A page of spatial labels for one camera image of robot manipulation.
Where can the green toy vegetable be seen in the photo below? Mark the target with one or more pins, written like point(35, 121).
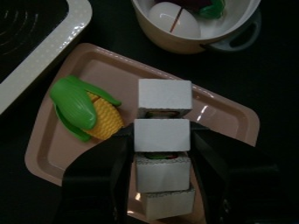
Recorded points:
point(212, 11)

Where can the toy corn with green husk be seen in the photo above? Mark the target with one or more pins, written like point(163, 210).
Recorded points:
point(73, 102)

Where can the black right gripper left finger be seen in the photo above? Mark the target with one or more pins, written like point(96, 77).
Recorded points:
point(97, 180)

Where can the pink plastic tray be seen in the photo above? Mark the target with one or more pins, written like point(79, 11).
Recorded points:
point(97, 70)

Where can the white toy egg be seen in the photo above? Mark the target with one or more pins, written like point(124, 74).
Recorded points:
point(163, 17)

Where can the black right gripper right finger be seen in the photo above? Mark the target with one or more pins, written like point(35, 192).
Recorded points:
point(237, 186)

